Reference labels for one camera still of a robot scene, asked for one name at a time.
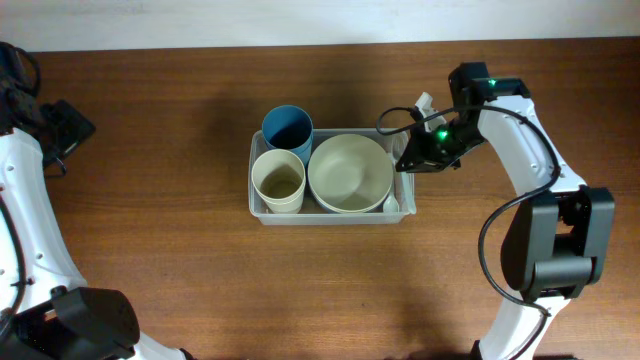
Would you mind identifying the cream spoon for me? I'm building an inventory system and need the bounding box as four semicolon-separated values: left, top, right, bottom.
382;152;400;213

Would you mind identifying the cream bowl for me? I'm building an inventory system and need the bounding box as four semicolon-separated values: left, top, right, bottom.
307;134;394;202
309;190;390;214

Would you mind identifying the dark blue cup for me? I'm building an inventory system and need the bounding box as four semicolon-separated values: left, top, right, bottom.
262;105;313;150

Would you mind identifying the cream cup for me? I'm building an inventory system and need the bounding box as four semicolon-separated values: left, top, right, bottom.
250;149;306;205
260;192;304;214

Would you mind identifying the cream fork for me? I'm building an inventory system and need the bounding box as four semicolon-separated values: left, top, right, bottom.
391;132;406;162

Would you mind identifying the blue bowl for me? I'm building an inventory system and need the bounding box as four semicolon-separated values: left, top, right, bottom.
317;195;383;214

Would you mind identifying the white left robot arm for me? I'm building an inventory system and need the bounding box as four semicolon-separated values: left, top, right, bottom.
1;42;191;360

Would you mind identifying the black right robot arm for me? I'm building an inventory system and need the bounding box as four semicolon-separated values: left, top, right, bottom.
396;62;615;359

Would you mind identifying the clear plastic storage container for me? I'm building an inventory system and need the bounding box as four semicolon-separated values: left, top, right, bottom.
248;128;417;226

